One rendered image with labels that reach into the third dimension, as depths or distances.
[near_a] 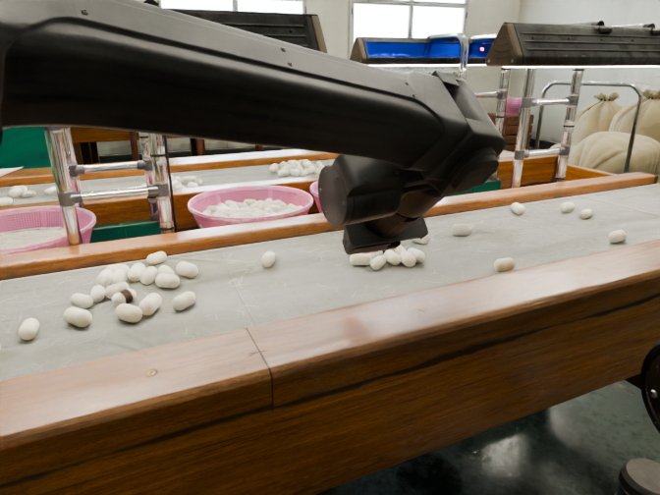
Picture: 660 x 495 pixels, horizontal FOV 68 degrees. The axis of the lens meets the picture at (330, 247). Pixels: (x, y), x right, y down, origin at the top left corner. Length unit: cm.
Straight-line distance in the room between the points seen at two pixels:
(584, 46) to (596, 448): 113
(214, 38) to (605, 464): 155
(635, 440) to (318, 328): 137
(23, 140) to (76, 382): 298
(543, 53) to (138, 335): 80
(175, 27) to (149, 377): 34
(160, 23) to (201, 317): 45
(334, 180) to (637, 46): 86
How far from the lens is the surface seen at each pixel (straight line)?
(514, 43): 95
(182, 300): 67
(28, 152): 346
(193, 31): 27
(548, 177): 176
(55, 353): 64
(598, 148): 374
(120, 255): 86
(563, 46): 104
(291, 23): 75
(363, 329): 56
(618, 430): 181
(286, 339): 54
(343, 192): 42
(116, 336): 65
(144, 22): 26
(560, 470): 160
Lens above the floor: 105
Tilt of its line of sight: 21 degrees down
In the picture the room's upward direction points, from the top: straight up
